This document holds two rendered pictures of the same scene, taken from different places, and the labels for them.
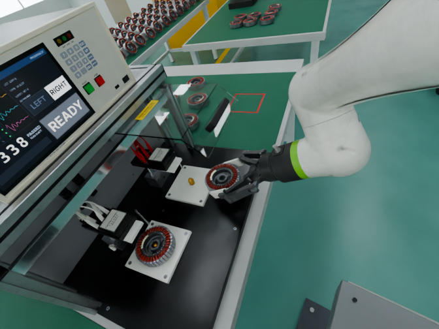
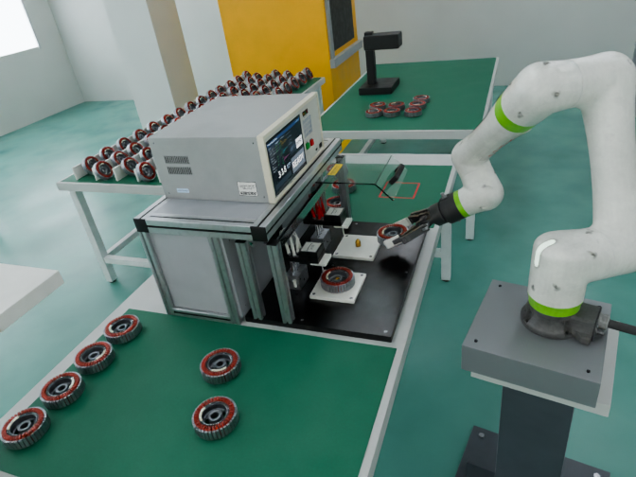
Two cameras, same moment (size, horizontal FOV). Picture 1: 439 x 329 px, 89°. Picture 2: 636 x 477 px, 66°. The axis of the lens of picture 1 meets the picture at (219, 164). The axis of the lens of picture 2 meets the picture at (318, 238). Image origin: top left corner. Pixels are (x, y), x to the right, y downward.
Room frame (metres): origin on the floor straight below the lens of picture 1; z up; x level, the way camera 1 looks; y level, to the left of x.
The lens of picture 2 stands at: (-0.96, 0.53, 1.73)
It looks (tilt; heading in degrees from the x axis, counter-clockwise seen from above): 30 degrees down; 350
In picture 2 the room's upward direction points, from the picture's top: 8 degrees counter-clockwise
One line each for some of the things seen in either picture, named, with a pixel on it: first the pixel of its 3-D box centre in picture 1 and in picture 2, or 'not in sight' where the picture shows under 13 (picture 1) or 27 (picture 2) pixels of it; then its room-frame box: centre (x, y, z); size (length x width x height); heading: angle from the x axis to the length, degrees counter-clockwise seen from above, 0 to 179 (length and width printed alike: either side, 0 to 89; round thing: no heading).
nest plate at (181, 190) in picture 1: (193, 184); (358, 247); (0.53, 0.11, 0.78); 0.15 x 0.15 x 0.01; 56
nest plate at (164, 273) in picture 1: (159, 249); (338, 285); (0.33, 0.25, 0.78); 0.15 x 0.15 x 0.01; 56
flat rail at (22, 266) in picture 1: (112, 158); (312, 200); (0.48, 0.26, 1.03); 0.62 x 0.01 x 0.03; 146
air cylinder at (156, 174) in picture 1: (157, 174); (321, 238); (0.61, 0.23, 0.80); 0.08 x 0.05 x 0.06; 146
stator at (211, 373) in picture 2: not in sight; (220, 365); (0.11, 0.66, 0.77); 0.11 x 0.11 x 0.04
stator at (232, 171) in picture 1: (223, 179); (393, 235); (0.45, 0.00, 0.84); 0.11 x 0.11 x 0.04
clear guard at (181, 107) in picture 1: (171, 115); (354, 175); (0.58, 0.09, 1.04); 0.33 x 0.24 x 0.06; 56
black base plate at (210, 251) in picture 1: (175, 215); (344, 269); (0.44, 0.19, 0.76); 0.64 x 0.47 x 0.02; 146
